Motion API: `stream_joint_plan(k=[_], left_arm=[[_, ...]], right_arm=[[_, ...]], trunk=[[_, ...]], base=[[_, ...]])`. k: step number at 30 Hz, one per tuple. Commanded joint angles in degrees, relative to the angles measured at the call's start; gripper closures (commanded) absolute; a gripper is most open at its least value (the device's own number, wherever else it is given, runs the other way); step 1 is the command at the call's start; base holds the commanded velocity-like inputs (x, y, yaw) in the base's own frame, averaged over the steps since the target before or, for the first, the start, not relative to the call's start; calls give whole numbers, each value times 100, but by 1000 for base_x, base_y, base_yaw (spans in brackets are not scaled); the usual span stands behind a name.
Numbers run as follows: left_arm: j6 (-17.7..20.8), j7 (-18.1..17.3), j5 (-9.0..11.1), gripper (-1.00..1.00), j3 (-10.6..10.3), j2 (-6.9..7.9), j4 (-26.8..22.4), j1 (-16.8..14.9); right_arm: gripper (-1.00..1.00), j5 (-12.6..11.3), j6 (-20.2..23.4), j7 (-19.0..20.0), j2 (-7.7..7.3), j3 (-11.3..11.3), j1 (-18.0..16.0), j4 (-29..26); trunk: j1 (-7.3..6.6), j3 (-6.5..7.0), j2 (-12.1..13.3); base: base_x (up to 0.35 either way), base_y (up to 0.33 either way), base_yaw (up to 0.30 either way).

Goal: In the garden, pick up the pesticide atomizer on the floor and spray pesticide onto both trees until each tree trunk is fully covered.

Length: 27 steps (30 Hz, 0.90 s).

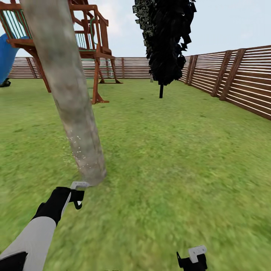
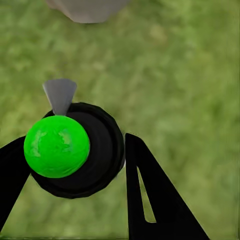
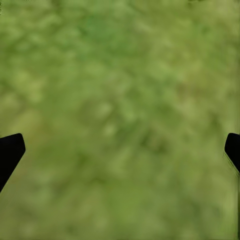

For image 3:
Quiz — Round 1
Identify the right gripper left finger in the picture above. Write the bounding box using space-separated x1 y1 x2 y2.
0 133 26 192

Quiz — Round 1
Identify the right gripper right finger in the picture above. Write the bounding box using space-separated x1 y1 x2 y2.
224 133 240 172

